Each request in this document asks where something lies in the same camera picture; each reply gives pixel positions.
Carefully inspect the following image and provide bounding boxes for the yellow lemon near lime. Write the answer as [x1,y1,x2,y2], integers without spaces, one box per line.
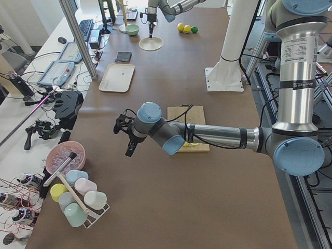
[183,25,191,34]

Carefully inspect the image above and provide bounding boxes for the grey cup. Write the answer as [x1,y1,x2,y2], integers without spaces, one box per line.
[58,192,76,213]

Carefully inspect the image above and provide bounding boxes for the mint green bowl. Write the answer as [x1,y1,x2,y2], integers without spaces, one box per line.
[125,24,140,36]

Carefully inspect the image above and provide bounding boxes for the far teach pendant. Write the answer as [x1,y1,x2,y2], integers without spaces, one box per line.
[58,42,82,64]

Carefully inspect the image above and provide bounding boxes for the pink cup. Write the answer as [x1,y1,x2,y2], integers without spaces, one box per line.
[74,177,98,196]

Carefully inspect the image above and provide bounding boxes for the yellow lemon outer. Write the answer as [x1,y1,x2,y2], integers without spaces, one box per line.
[177,23,185,32]

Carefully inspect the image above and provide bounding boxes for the teach pendant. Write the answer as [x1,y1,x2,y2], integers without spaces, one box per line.
[58,42,82,64]
[37,60,75,87]

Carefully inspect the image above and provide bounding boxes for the black bottle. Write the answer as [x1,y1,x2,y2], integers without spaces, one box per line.
[8,71,34,96]

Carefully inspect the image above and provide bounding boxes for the bamboo cutting board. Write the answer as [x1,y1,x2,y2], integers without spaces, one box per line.
[167,105,210,153]

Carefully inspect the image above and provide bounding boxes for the grey folded cloth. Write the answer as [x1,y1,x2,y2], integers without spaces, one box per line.
[115,51,132,62]

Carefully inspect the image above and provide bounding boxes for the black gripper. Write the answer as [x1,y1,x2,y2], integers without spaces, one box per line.
[147,12,156,38]
[125,119,148,157]

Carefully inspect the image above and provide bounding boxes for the black computer mouse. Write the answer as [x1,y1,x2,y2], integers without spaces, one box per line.
[58,36,67,44]

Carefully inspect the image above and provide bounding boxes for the black plastic stand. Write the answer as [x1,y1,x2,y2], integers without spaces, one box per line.
[52,90,84,130]

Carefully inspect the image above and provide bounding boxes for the black keyboard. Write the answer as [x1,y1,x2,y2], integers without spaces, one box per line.
[79,19,93,42]

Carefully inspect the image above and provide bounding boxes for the yellow cup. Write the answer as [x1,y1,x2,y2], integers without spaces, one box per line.
[50,183,68,202]

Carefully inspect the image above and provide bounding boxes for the pink ice bowl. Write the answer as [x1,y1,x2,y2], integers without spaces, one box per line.
[46,141,86,175]

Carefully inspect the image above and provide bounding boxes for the aluminium frame post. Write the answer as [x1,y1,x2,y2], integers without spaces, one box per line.
[59,0,98,80]

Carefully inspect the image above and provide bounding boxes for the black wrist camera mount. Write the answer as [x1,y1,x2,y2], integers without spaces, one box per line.
[140,12,148,18]
[113,109,136,134]

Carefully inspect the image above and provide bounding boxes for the white cup rack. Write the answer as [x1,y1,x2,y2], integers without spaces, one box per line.
[56,173,110,229]

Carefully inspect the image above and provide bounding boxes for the blue cup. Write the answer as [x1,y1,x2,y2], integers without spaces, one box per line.
[65,170,89,186]

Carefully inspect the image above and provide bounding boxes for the metal tongs in ice bowl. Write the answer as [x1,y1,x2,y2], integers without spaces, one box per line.
[43,152,77,188]

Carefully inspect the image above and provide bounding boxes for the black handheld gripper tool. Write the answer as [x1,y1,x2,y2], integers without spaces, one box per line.
[24,119,61,150]

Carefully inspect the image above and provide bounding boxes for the lower lemon slice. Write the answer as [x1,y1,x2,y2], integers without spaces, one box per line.
[183,142,199,147]

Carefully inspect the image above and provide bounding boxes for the white cup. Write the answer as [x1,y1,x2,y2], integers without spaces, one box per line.
[84,191,107,210]

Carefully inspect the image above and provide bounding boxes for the mint cup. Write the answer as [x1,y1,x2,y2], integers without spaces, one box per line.
[64,203,88,227]

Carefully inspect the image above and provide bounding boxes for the cream round plate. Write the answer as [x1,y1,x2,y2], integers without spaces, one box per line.
[139,37,163,51]

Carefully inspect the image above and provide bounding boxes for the round wooden stand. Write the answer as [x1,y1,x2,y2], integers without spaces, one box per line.
[116,0,128,33]

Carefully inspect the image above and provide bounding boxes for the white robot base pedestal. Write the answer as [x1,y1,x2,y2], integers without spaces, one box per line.
[205,0,260,92]

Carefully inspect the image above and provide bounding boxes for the green lime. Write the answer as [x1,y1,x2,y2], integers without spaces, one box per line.
[191,26,199,34]

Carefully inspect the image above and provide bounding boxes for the near teach pendant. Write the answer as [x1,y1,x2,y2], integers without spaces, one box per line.
[37,60,75,87]

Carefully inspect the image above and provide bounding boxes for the cream rabbit tray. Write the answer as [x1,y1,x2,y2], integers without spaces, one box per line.
[99,63,135,93]

